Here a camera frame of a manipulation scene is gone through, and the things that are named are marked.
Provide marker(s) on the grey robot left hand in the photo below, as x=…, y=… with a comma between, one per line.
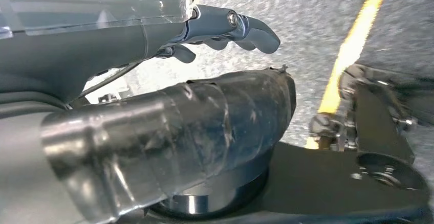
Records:
x=101, y=12

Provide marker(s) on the yellow floor tape marking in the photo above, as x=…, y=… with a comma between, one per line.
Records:
x=352, y=46

